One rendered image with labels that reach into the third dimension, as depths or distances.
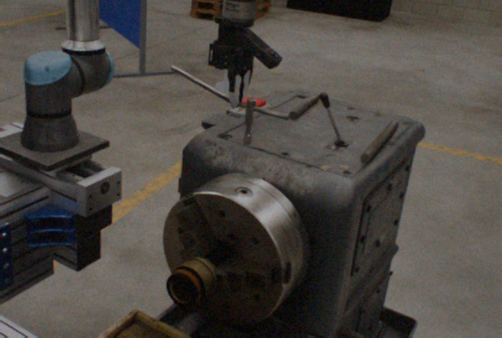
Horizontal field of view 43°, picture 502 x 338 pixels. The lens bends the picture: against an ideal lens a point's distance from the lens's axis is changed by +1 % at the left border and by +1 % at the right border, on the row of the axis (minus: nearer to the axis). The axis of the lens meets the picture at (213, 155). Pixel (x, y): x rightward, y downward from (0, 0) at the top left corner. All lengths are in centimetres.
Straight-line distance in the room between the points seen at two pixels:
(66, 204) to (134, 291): 149
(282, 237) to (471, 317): 213
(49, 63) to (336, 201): 78
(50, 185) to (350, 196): 77
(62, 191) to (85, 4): 49
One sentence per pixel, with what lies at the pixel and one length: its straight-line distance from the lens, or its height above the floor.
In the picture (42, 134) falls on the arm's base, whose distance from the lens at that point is 166.
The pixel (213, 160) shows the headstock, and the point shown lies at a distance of 150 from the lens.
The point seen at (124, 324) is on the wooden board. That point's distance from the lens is 149.
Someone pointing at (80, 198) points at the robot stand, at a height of 108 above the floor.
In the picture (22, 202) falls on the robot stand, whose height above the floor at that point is 107.
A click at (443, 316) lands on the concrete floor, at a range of 329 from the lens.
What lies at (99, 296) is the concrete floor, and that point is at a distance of 308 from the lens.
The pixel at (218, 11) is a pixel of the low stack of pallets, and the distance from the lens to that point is 901.
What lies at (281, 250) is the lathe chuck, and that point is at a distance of 130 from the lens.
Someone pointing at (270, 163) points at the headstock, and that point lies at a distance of 145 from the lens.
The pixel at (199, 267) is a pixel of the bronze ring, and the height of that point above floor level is 112.
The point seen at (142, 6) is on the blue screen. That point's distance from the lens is 615.
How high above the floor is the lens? 184
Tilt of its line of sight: 24 degrees down
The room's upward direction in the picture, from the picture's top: 4 degrees clockwise
